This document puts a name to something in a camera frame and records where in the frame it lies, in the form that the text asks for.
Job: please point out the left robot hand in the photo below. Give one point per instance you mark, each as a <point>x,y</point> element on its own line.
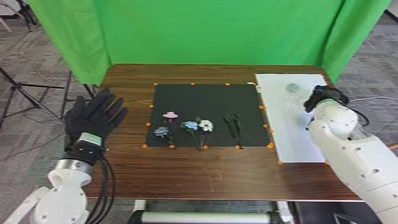
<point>94,115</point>

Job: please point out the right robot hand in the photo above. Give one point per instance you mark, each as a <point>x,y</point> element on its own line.
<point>327,92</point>

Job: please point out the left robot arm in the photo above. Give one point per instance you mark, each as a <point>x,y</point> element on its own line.
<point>64,200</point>

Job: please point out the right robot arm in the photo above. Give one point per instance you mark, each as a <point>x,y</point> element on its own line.
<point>348,146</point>

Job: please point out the blue flower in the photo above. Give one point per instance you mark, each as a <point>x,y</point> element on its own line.
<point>190,125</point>
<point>160,132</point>

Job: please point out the pink flower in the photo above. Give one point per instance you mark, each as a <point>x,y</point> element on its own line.
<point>171,115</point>

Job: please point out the white sheet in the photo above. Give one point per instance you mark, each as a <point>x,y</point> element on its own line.
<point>293,133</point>

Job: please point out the black tripod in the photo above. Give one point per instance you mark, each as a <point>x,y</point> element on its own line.
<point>18,87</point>

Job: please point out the white flower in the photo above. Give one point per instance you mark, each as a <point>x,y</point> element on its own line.
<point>204,125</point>

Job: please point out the dark mat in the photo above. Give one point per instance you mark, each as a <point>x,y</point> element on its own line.
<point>206,100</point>

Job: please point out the pale grey bar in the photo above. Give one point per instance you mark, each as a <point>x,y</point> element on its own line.
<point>201,217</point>

